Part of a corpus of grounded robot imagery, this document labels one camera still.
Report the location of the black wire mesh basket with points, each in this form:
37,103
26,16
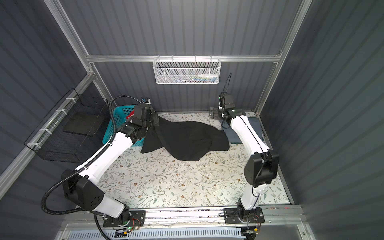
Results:
74,132

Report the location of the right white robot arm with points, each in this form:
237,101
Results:
260,169

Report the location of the white wire mesh basket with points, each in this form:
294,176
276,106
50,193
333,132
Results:
187,71

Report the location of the white perforated cable tray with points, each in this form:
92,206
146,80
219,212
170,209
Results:
176,233

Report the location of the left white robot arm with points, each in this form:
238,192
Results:
82,189

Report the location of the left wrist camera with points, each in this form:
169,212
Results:
146,100

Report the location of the folded blue-grey t shirt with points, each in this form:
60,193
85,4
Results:
250,131

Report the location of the teal plastic laundry basket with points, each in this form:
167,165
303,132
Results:
119,115

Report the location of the black t shirt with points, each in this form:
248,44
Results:
185,141

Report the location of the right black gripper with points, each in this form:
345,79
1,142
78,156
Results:
214,111

